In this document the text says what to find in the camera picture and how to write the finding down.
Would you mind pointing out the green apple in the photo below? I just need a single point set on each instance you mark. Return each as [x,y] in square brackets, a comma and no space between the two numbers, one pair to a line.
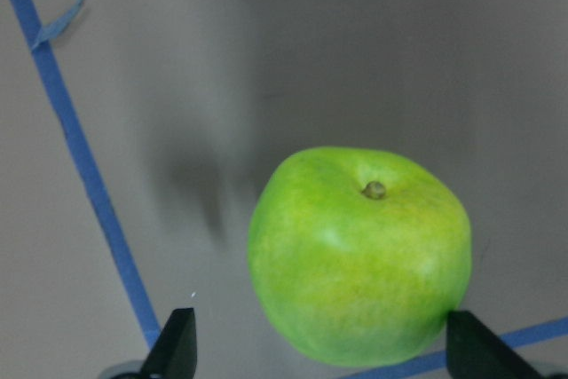
[357,256]

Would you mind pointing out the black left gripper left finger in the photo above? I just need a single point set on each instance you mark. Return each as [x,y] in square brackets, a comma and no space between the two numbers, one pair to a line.
[174,355]

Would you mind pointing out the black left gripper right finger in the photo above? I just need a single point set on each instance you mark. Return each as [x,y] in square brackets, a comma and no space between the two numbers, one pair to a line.
[474,351]

